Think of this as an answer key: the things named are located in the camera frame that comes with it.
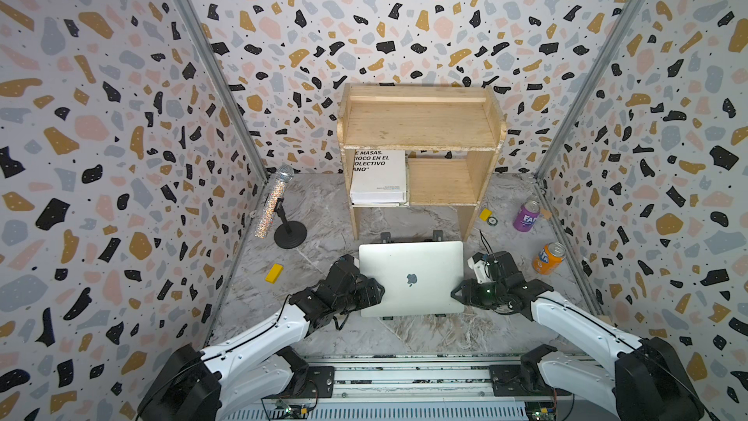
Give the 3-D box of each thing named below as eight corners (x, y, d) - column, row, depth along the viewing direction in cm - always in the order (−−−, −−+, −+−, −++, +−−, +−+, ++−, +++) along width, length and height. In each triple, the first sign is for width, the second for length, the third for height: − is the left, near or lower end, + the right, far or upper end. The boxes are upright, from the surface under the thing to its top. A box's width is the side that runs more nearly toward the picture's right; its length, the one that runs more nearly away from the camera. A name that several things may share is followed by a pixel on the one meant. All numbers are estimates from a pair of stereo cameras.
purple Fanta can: (515, 235, 107) (528, 214, 97) (511, 221, 111) (522, 200, 101) (530, 235, 107) (543, 214, 97) (525, 221, 111) (537, 200, 101)
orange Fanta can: (534, 275, 96) (549, 258, 87) (529, 260, 100) (543, 242, 91) (552, 276, 96) (569, 258, 87) (546, 260, 100) (562, 242, 91)
